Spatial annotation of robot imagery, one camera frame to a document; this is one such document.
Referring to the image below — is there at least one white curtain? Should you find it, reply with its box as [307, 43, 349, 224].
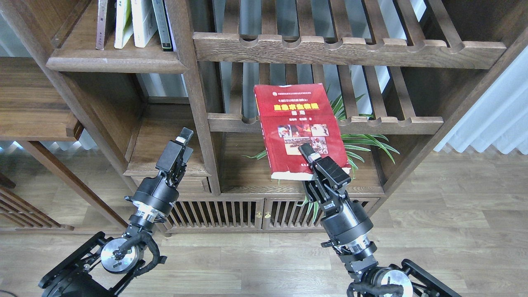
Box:
[434, 48, 528, 155]

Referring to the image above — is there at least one dark wooden bookshelf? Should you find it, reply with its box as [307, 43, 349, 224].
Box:
[1, 0, 527, 234]

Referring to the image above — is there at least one dark maroon book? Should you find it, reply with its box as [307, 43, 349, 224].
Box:
[96, 0, 117, 50]

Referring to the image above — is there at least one white upright book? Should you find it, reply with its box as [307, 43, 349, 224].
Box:
[131, 0, 157, 48]

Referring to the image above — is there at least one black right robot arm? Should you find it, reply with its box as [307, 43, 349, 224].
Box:
[299, 144, 458, 297]

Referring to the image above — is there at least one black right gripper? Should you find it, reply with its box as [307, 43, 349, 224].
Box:
[298, 143, 377, 256]

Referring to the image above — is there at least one red book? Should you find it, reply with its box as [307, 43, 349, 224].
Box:
[253, 83, 352, 181]

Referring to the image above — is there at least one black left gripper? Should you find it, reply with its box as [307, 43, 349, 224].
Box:
[125, 127, 194, 225]

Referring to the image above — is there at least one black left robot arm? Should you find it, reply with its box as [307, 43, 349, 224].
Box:
[38, 128, 193, 297]

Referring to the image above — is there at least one dark green upright book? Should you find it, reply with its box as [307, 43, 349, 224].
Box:
[152, 0, 173, 52]

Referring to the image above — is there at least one green spider plant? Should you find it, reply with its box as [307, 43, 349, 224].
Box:
[247, 85, 400, 223]

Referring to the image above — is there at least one yellow green book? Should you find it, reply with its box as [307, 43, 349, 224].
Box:
[114, 0, 134, 49]

